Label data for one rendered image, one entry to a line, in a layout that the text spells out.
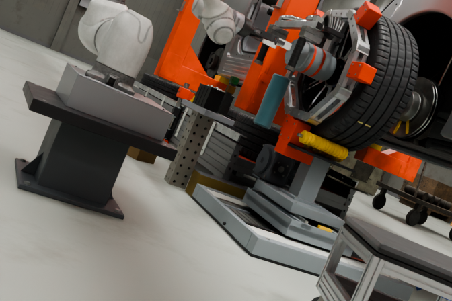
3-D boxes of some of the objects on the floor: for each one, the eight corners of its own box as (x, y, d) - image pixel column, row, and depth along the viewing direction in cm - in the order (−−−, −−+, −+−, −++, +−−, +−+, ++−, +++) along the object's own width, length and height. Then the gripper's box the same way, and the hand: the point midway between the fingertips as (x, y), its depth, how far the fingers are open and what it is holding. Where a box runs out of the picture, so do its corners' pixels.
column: (184, 189, 314) (214, 117, 312) (168, 183, 310) (198, 111, 308) (179, 184, 323) (208, 115, 321) (163, 179, 319) (193, 109, 318)
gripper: (226, 32, 246) (268, 52, 255) (247, 34, 223) (292, 56, 232) (233, 16, 246) (274, 37, 254) (255, 17, 223) (300, 39, 231)
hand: (280, 45), depth 243 cm, fingers open, 13 cm apart
